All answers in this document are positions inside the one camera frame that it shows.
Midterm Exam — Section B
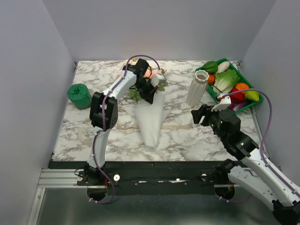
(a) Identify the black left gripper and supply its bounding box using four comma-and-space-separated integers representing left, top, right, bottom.
134, 79, 158, 105

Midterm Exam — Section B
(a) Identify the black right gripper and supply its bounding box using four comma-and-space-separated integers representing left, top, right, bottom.
190, 104, 227, 142

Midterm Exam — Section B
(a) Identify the pink rose flower bouquet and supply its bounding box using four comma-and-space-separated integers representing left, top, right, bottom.
111, 58, 167, 104

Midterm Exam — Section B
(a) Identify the white wrapping paper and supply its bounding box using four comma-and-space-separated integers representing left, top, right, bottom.
135, 91, 171, 152

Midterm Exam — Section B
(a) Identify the cream ribbon with gold letters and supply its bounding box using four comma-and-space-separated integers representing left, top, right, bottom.
77, 111, 192, 145

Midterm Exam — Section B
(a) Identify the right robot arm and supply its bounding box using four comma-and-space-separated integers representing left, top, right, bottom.
191, 105, 300, 225

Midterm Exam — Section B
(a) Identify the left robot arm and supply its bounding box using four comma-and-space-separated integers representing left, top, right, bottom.
82, 58, 157, 185

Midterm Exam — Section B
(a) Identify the white ribbed vase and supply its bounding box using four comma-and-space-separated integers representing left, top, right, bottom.
186, 70, 209, 107

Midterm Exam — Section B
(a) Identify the toy purple eggplant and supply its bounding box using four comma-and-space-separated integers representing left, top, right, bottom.
227, 100, 249, 112

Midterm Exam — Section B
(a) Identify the small orange toy vegetable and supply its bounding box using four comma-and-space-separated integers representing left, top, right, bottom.
208, 74, 216, 85

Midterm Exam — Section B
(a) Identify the toy green cabbage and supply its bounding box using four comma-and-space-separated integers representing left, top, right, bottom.
213, 69, 240, 94

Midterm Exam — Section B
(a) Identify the toy red pepper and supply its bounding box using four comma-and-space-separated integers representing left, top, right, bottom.
230, 92, 244, 104

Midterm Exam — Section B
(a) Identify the green toy bell pepper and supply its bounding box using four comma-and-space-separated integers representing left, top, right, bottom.
202, 61, 218, 74

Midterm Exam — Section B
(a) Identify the toy orange fruit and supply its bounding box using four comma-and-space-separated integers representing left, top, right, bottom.
234, 82, 249, 94

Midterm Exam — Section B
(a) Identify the white toy radish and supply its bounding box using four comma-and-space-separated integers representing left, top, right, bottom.
217, 61, 230, 73

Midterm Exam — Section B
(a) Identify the green plastic basket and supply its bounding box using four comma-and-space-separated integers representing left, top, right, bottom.
195, 59, 263, 113

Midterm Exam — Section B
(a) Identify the toy yellow-green pear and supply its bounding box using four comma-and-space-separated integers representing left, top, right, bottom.
244, 90, 259, 102

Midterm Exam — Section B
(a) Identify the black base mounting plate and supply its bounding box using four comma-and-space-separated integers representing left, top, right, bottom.
48, 160, 236, 201

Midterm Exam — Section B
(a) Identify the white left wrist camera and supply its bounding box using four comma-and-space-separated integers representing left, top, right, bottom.
150, 74, 166, 87

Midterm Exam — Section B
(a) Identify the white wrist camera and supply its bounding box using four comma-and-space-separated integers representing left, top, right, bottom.
150, 74, 166, 87
211, 93, 232, 112

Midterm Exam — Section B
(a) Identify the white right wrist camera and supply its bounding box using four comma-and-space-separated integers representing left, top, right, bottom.
211, 93, 232, 112

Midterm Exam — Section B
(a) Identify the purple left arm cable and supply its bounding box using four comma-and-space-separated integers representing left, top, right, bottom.
88, 54, 165, 204

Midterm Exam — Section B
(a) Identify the aluminium frame rail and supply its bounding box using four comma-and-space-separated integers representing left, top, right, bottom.
25, 167, 90, 225

